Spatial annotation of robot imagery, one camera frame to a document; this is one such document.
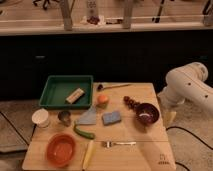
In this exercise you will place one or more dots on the blue sponge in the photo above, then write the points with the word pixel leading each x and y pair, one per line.
pixel 111 118

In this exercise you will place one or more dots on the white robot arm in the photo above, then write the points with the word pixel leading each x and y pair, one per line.
pixel 187 82

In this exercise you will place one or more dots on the dark purple bowl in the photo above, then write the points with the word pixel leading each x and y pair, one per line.
pixel 147 114

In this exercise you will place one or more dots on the red bowl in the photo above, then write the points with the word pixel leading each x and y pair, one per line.
pixel 60 150

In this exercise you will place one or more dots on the orange fruit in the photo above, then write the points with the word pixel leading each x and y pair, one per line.
pixel 102 100

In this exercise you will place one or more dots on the tan wooden block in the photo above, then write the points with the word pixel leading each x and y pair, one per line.
pixel 74 96

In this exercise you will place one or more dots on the dark grape bunch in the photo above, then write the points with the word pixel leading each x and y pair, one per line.
pixel 130 103

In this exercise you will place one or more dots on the blue grey cloth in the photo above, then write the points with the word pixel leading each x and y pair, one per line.
pixel 88 117

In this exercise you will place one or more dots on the green plastic tray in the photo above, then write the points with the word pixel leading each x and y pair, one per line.
pixel 59 87

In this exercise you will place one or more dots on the small metal cup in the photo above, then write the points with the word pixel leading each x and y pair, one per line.
pixel 64 117

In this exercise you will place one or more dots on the silver fork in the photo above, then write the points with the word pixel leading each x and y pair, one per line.
pixel 108 144

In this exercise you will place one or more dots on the yellow banana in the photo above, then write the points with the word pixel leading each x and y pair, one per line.
pixel 88 154

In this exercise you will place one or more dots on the white paper cup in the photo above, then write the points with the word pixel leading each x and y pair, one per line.
pixel 41 118

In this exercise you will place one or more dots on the wooden handled spoon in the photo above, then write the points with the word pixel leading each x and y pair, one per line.
pixel 102 87

